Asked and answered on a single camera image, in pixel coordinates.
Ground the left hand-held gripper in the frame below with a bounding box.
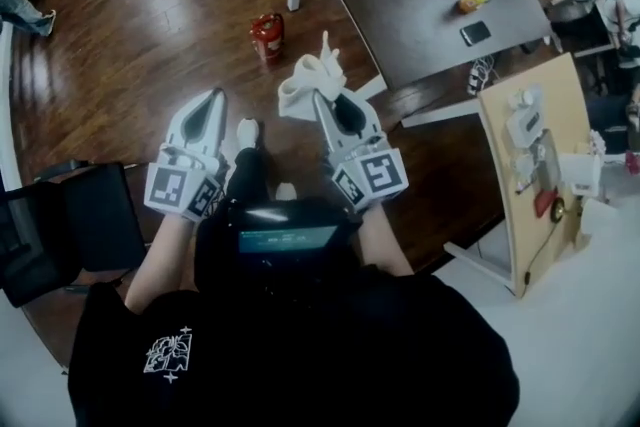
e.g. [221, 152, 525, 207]
[143, 88, 229, 222]

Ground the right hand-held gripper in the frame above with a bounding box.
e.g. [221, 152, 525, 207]
[311, 90, 410, 215]

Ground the white cloth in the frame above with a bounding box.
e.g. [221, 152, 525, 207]
[277, 30, 352, 122]

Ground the red fire extinguisher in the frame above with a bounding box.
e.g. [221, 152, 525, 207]
[249, 12, 287, 65]

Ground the person's left forearm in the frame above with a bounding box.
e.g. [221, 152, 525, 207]
[123, 210, 202, 315]

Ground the person's right forearm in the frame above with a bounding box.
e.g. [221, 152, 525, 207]
[355, 203, 415, 277]

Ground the person's black trouser leg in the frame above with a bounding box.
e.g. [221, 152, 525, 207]
[225, 145, 275, 207]

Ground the dark table with white legs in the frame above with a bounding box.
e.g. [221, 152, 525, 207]
[286, 0, 557, 91]

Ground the white power strip with plugs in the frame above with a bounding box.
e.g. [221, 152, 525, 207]
[466, 55, 497, 97]

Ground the black chest device with screen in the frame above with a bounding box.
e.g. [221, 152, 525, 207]
[193, 195, 365, 292]

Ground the black chair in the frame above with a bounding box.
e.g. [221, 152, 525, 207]
[0, 160, 148, 309]

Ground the black phone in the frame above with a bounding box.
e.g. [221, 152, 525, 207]
[459, 19, 493, 48]

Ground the wooden practice board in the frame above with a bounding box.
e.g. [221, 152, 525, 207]
[476, 51, 595, 300]

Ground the white stand base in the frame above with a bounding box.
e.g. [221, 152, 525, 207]
[442, 240, 517, 292]

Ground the brass bell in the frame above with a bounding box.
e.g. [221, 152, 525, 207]
[549, 196, 570, 223]

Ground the person's black printed shirt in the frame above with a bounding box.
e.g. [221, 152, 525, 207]
[66, 270, 522, 427]

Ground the white switch box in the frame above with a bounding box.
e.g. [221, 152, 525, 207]
[503, 83, 547, 148]

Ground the black cable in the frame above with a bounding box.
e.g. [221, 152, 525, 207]
[521, 218, 557, 289]

